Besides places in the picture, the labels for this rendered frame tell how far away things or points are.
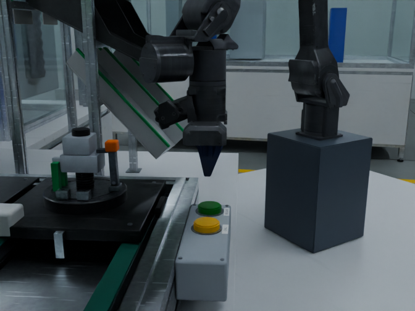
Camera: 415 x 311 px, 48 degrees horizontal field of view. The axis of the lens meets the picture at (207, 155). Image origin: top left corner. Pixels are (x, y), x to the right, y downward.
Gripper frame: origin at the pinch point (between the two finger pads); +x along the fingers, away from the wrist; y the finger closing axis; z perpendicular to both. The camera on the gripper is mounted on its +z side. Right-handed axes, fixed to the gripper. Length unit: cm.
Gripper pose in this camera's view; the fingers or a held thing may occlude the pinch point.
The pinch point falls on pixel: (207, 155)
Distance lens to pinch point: 75.5
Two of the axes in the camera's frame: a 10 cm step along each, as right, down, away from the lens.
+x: 0.0, 9.7, 2.6
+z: -10.0, -0.1, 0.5
